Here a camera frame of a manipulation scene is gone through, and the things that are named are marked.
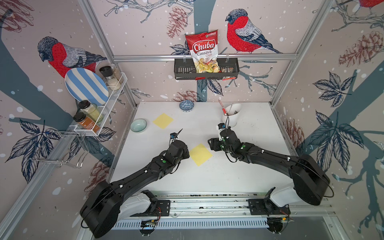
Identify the light green small bowl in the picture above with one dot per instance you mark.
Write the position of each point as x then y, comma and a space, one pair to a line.
138, 125

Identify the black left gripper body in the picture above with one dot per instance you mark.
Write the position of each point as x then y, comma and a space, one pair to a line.
185, 154

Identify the white wire wall shelf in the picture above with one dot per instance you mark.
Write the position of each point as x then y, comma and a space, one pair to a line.
105, 109

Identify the orange spice jar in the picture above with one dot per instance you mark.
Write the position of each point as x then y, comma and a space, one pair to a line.
87, 123

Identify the red Chuba chips bag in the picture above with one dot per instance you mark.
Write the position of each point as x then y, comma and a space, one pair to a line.
204, 51

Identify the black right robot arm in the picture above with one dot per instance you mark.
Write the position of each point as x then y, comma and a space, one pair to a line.
310, 182

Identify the white utensil cup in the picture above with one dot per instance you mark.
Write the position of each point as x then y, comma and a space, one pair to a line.
232, 120

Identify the green spice jar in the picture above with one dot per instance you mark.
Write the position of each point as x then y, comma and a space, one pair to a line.
91, 110

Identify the black wall basket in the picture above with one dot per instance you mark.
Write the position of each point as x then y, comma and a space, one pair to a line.
220, 69

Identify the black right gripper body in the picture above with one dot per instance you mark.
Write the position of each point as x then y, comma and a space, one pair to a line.
219, 146

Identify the blue patterned bowl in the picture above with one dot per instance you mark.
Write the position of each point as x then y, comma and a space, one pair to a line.
186, 105

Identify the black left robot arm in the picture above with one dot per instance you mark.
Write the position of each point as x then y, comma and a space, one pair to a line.
103, 206

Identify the black cap salt shaker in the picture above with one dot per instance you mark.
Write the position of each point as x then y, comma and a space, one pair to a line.
112, 82

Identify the blue white striped plate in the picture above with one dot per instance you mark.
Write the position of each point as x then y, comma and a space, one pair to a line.
84, 84

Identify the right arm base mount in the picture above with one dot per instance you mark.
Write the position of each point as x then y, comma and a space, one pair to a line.
266, 206

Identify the yellow square paper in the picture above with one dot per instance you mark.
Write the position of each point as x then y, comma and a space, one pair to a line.
163, 121
200, 154

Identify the red pen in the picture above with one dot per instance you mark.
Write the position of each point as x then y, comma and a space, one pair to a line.
223, 108

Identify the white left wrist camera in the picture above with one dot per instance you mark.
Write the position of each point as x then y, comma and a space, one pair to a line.
173, 136

